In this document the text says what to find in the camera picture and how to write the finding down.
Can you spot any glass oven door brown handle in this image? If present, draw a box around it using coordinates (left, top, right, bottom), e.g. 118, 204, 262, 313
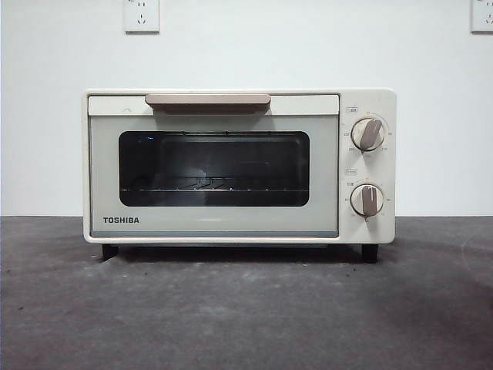
87, 92, 340, 239

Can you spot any cream oven knob brown grip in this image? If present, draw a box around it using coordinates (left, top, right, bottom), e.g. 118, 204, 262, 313
352, 117, 387, 152
350, 183, 385, 217

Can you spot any cream Toshiba toaster oven body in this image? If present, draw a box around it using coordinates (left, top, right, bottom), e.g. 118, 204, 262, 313
80, 88, 397, 264

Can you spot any metal wire oven rack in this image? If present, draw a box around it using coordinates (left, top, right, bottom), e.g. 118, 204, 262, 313
119, 177, 309, 193

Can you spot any white wall socket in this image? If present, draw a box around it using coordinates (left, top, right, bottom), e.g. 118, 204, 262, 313
470, 0, 493, 34
123, 0, 160, 34

